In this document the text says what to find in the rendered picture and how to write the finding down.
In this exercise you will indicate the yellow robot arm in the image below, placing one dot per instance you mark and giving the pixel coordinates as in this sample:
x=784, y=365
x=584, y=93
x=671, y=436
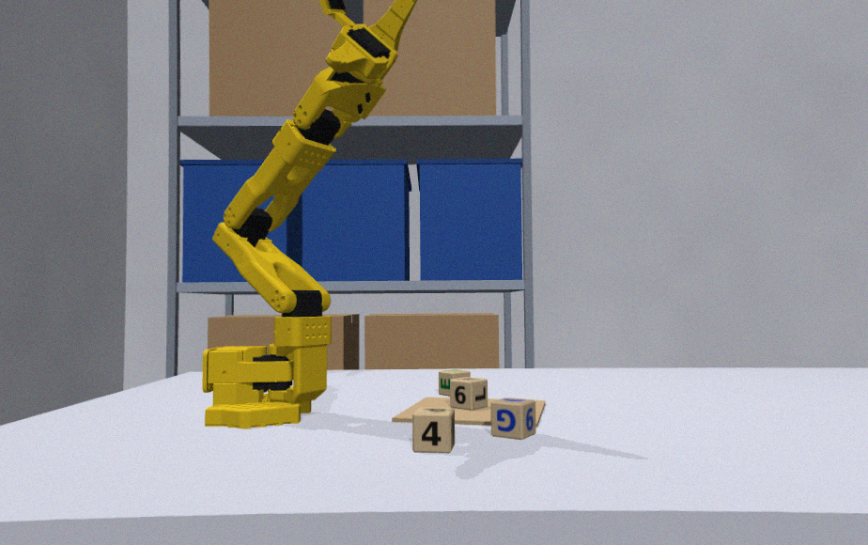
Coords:
x=301, y=334

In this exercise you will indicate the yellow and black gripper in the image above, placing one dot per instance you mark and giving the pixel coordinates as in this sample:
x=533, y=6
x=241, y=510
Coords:
x=367, y=49

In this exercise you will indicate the tan flat mat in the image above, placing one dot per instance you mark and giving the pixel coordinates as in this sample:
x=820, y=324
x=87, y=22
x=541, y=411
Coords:
x=479, y=417

